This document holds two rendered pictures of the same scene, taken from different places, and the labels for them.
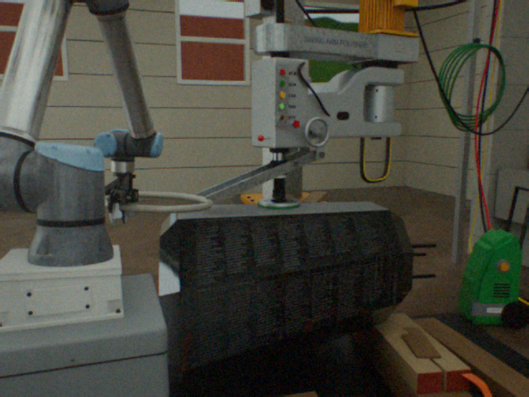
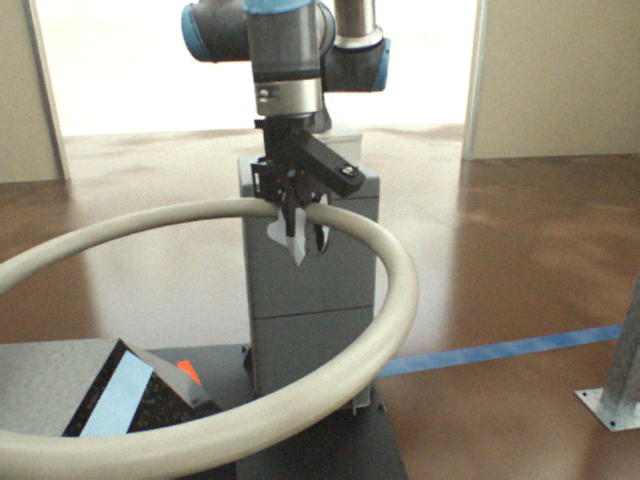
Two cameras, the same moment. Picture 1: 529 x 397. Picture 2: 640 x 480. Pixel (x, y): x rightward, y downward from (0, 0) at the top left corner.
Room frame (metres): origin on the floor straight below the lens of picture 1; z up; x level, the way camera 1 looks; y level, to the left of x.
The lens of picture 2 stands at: (2.50, 0.66, 1.15)
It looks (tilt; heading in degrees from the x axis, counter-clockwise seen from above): 22 degrees down; 185
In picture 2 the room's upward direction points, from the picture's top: straight up
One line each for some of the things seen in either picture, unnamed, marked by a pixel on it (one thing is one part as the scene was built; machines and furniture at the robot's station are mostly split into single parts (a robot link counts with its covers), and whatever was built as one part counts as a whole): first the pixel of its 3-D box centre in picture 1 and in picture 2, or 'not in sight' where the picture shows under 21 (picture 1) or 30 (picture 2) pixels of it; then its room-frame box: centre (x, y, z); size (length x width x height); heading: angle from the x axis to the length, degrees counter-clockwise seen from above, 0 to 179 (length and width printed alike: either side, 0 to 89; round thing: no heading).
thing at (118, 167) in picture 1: (123, 167); (286, 99); (1.89, 0.55, 1.11); 0.10 x 0.09 x 0.05; 152
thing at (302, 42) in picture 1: (335, 50); not in sight; (2.61, -0.38, 1.65); 0.96 x 0.25 x 0.17; 121
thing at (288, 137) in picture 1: (293, 107); not in sight; (2.47, -0.15, 1.36); 0.36 x 0.22 x 0.45; 121
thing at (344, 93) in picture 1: (342, 111); not in sight; (2.62, -0.42, 1.34); 0.74 x 0.23 x 0.49; 121
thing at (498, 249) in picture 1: (494, 254); not in sight; (3.02, -1.50, 0.43); 0.35 x 0.35 x 0.87; 88
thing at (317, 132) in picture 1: (312, 131); not in sight; (2.39, -0.25, 1.23); 0.15 x 0.10 x 0.15; 121
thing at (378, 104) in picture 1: (377, 104); not in sight; (2.77, -0.65, 1.38); 0.19 x 0.19 x 0.20
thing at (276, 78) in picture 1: (280, 95); not in sight; (2.30, -0.08, 1.41); 0.08 x 0.03 x 0.28; 121
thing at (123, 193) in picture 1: (124, 188); (289, 158); (1.88, 0.55, 1.03); 0.09 x 0.08 x 0.12; 62
